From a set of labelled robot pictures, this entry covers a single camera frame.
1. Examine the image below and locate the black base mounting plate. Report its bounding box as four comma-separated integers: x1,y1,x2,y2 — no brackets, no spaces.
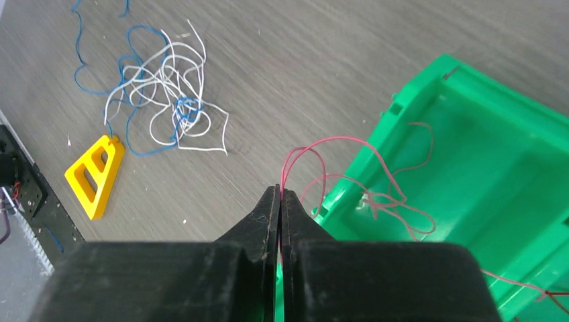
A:
1,125,85,266

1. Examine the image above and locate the white wire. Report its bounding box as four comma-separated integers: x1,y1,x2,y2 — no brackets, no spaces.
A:
103,19,230,156

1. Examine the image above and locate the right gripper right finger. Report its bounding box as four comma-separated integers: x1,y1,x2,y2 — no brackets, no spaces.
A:
280,190,501,321

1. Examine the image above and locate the yellow triangular plastic piece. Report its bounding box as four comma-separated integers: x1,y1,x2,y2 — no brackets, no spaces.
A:
64,135,125,220

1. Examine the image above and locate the green six-compartment bin tray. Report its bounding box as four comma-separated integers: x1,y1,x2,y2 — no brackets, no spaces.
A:
307,55,568,321

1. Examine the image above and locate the blue wire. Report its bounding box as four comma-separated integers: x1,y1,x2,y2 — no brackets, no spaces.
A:
70,0,210,158

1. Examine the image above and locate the pink wire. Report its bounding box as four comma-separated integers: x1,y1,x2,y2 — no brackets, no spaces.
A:
280,122,569,303

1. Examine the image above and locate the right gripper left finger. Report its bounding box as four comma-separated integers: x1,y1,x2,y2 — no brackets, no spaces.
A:
30,186,280,321

